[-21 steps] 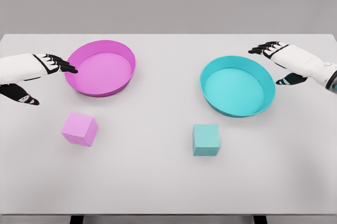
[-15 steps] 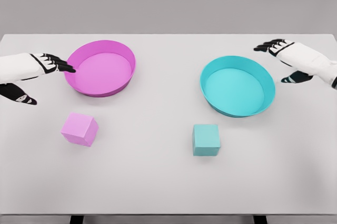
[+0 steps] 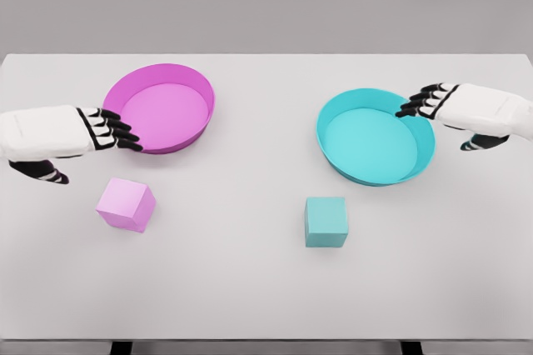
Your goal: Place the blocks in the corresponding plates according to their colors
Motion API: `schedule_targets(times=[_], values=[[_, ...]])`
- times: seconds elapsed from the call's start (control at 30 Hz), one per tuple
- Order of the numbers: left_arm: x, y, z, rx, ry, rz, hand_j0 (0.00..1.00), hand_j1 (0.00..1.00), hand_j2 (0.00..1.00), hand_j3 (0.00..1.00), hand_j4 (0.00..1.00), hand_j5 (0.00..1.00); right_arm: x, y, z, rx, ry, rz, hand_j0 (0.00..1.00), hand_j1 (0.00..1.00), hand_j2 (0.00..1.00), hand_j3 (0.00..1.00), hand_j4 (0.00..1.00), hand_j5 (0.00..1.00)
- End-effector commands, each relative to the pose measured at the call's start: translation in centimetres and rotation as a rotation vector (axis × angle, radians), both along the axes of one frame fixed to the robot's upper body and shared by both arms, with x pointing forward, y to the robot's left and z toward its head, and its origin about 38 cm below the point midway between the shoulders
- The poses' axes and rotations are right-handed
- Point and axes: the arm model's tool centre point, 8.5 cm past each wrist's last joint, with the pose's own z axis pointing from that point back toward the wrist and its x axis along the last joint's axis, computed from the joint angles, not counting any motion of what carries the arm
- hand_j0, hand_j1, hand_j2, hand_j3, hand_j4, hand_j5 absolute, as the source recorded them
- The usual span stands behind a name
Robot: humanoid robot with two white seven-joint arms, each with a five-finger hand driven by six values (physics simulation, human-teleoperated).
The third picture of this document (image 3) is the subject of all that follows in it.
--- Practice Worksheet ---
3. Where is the pink cube block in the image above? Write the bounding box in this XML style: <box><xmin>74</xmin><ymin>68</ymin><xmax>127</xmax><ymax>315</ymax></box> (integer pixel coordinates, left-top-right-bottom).
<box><xmin>95</xmin><ymin>177</ymin><xmax>157</xmax><ymax>233</ymax></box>

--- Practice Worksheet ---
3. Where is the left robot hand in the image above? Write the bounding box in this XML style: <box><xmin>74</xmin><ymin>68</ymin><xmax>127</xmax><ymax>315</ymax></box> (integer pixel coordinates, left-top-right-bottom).
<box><xmin>0</xmin><ymin>105</ymin><xmax>145</xmax><ymax>185</ymax></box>

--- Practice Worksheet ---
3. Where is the pink round plate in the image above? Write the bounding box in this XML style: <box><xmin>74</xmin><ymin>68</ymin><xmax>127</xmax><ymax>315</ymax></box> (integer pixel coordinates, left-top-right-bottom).
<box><xmin>102</xmin><ymin>62</ymin><xmax>217</xmax><ymax>156</ymax></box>

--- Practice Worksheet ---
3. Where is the cyan round plate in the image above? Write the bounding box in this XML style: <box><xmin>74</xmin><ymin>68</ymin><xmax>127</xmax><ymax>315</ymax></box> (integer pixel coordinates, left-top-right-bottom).
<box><xmin>316</xmin><ymin>87</ymin><xmax>436</xmax><ymax>188</ymax></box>

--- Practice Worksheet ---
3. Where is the cyan cube block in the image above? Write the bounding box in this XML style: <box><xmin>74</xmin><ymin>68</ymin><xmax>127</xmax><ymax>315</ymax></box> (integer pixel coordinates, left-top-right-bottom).
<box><xmin>303</xmin><ymin>196</ymin><xmax>349</xmax><ymax>248</ymax></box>

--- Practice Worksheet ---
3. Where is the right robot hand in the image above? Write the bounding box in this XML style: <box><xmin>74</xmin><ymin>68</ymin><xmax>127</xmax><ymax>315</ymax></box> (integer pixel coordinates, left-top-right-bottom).
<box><xmin>395</xmin><ymin>82</ymin><xmax>533</xmax><ymax>152</ymax></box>

